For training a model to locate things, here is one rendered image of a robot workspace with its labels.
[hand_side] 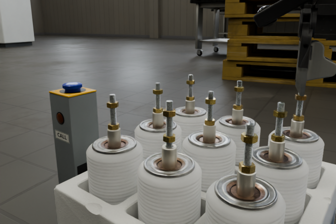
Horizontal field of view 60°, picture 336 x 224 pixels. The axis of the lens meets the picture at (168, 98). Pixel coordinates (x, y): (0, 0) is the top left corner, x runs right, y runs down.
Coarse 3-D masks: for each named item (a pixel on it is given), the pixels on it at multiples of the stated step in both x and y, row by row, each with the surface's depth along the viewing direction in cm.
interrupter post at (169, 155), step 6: (174, 144) 43; (162, 150) 42; (168, 150) 41; (174, 150) 42; (162, 156) 42; (168, 156) 41; (174, 156) 42; (162, 162) 42; (168, 162) 42; (174, 162) 42
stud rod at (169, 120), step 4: (168, 100) 40; (168, 104) 40; (172, 104) 41; (168, 108) 40; (168, 120) 41; (172, 120) 41; (168, 124) 41; (172, 124) 41; (168, 128) 41; (172, 128) 41; (168, 132) 41; (168, 144) 42
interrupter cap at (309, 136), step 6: (288, 126) 58; (282, 132) 55; (288, 132) 56; (306, 132) 55; (312, 132) 55; (288, 138) 52; (294, 138) 52; (300, 138) 52; (306, 138) 52; (312, 138) 52; (318, 138) 52
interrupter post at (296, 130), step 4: (292, 120) 53; (296, 120) 53; (292, 124) 53; (296, 124) 53; (300, 124) 53; (292, 128) 53; (296, 128) 53; (300, 128) 53; (292, 132) 54; (296, 132) 53; (300, 132) 53; (296, 136) 53; (300, 136) 53
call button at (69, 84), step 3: (63, 84) 60; (66, 84) 60; (69, 84) 60; (72, 84) 60; (75, 84) 60; (78, 84) 61; (81, 84) 62; (63, 87) 60; (66, 87) 60; (69, 87) 60; (72, 87) 60; (75, 87) 60; (78, 87) 61; (66, 90) 60; (69, 90) 60; (72, 90) 60; (75, 90) 61; (78, 90) 61
